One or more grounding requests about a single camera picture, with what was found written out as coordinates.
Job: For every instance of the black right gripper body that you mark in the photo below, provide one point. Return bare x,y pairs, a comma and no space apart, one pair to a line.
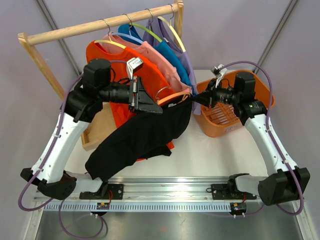
215,94

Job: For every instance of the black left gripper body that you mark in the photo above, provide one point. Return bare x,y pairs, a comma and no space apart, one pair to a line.
133,89

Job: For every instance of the orange clothes hanger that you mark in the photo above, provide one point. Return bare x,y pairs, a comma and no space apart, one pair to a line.
174,98

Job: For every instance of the black t shirt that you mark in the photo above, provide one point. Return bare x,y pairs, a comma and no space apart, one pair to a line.
145,135

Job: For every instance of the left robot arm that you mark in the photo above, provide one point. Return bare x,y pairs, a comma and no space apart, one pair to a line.
94,88

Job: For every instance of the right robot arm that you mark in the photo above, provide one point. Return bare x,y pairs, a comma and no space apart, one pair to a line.
286,181

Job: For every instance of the pink t shirt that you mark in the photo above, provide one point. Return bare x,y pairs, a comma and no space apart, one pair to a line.
172,70

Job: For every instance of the blue t shirt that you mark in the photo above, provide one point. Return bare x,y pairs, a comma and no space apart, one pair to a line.
160,54

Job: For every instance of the yellow clothes hanger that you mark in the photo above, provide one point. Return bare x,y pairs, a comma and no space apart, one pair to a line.
109,41

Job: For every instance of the light blue clothes hanger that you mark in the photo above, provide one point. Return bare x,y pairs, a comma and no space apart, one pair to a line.
128,32

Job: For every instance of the green clothes hanger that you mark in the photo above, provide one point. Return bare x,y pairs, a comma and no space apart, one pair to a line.
147,30

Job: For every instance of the lavender t shirt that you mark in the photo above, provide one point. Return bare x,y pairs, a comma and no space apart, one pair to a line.
186,62

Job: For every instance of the cream clothes hanger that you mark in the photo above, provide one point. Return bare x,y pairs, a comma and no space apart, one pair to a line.
176,37

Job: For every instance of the orange plastic basket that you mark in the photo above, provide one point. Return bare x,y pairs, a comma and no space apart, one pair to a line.
220,120

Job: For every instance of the wooden tray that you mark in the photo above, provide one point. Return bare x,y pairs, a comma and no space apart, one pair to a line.
102,125

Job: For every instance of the wooden clothes rack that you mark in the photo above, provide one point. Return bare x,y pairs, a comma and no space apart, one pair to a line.
29,42

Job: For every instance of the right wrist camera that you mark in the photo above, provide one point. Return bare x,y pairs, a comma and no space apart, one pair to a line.
219,72

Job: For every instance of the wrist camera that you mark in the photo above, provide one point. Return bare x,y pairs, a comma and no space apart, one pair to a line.
133,65
219,72

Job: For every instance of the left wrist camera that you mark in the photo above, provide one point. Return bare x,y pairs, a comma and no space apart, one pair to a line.
133,65

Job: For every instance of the aluminium mounting rail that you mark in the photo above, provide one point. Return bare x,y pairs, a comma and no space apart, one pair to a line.
161,194

